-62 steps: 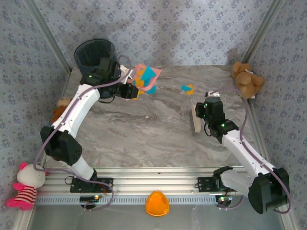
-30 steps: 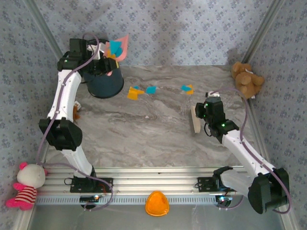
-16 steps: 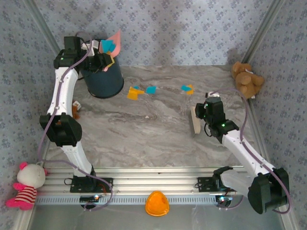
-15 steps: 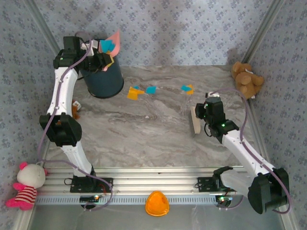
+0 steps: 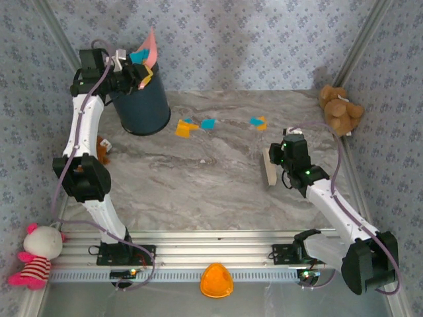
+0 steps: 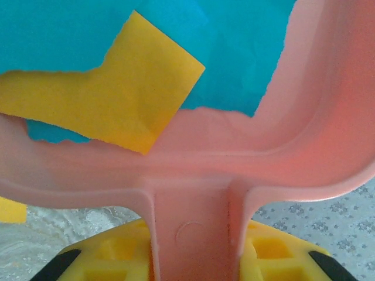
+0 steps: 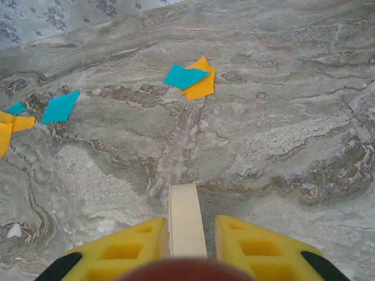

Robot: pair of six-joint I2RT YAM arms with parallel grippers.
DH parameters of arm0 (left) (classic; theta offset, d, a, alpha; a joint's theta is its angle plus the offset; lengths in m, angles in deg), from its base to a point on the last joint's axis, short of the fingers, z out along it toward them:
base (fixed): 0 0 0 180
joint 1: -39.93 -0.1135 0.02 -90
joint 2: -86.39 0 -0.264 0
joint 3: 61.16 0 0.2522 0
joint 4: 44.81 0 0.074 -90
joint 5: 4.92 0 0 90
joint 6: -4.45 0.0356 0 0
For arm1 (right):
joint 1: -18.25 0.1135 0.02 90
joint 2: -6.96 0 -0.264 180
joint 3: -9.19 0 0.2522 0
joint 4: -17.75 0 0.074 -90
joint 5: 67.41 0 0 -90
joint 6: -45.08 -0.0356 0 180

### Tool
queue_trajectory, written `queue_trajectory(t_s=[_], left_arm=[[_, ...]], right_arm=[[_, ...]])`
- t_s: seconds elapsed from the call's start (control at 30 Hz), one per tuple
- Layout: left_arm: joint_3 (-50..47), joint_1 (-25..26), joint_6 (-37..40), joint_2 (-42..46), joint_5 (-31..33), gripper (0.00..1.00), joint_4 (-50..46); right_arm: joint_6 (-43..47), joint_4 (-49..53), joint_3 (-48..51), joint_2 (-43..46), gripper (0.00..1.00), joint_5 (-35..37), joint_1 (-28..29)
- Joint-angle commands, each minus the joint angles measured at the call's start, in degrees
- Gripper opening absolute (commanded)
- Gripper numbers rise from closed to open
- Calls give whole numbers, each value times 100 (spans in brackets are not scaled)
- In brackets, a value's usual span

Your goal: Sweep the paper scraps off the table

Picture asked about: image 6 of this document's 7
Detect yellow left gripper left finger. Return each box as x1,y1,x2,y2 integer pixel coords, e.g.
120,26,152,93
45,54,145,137
32,219,156,281

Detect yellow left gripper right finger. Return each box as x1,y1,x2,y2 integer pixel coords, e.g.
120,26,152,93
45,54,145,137
238,220,358,281

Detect pink plastic dustpan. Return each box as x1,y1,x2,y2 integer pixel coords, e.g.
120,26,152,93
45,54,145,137
0,0,375,281

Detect orange paper scrap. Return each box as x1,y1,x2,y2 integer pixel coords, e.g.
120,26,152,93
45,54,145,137
0,9,206,155
0,196,28,225

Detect blue paper scrap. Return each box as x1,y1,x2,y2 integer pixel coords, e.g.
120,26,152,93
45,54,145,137
0,0,299,144

